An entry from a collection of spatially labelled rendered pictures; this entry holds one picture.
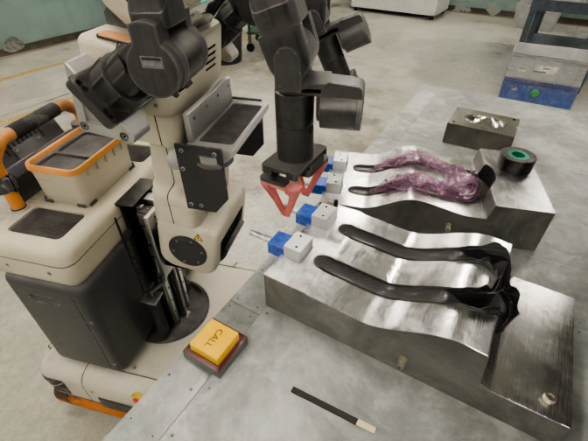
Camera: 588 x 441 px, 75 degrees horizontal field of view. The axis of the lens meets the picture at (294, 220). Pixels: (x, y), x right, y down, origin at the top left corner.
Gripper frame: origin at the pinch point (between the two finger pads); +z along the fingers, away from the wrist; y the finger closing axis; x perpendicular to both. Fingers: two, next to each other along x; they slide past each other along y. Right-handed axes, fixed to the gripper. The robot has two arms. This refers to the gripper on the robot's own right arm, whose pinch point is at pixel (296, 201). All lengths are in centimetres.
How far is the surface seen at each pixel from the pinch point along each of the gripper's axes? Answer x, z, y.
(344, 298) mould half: -12.6, 12.8, -5.2
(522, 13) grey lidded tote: 4, 77, 666
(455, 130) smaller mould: -14, 16, 78
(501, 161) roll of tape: -29, 8, 49
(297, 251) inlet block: -1.6, 9.4, -2.1
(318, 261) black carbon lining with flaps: -4.7, 12.4, 0.4
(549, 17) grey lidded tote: -30, 78, 663
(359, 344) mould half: -17.2, 19.3, -7.9
